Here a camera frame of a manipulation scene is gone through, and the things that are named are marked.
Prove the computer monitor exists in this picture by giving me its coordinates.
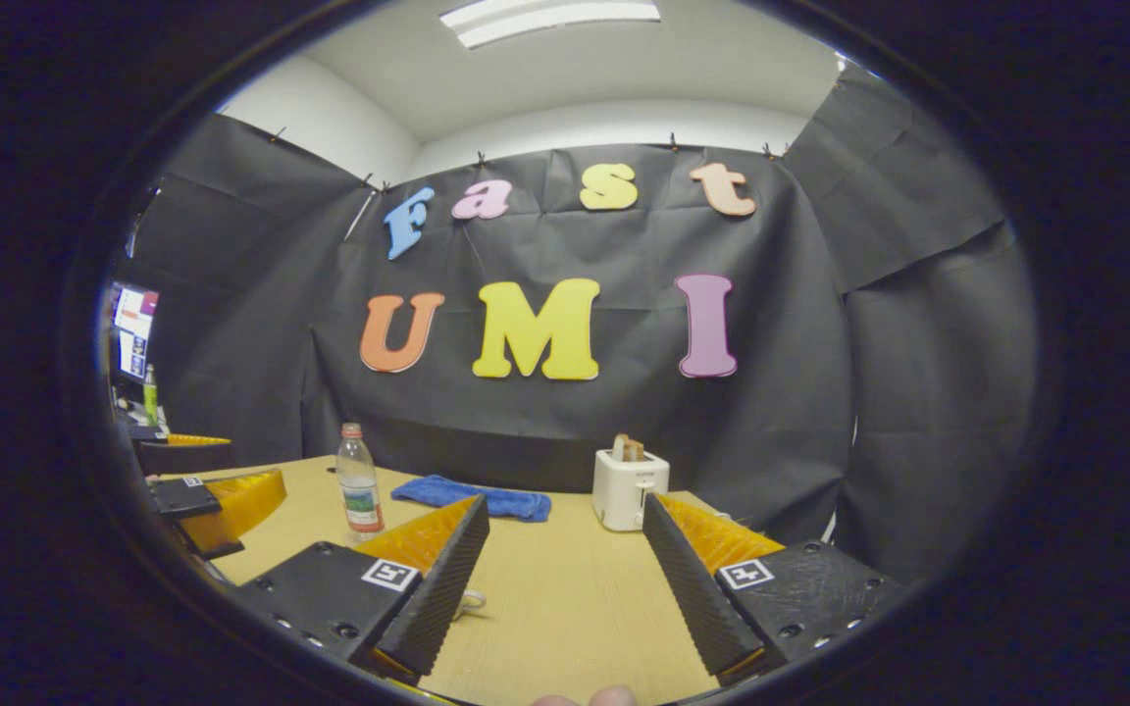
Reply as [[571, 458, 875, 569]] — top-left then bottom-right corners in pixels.
[[109, 282, 161, 383]]

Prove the white toaster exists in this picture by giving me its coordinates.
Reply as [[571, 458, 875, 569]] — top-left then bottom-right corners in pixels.
[[591, 448, 671, 533]]

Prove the black backdrop cloth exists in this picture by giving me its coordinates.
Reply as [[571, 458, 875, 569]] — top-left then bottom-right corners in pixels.
[[109, 59, 1042, 589]]

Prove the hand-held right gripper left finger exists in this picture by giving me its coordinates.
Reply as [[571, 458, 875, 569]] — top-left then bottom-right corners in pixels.
[[231, 494, 490, 685]]

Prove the clear plastic water bottle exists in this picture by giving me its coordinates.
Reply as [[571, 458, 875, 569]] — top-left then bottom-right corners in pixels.
[[335, 423, 386, 546]]

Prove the blue towel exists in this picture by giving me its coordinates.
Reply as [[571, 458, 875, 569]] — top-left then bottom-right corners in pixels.
[[390, 475, 553, 523]]

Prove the ceiling light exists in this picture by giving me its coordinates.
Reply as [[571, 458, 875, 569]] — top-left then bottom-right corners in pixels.
[[439, 0, 662, 50]]

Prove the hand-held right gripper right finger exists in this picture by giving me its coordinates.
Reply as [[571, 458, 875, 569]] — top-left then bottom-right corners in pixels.
[[642, 493, 904, 686]]

